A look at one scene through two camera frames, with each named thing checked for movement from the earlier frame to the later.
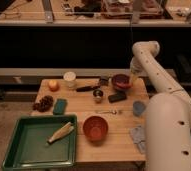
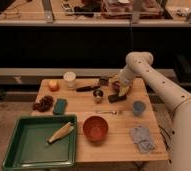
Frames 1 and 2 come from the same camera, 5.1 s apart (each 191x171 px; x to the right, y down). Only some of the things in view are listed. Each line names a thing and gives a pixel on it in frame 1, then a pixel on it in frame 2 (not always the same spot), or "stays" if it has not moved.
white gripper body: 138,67 to 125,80
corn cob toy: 68,128 stays
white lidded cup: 70,79 stays
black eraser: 118,96 stays
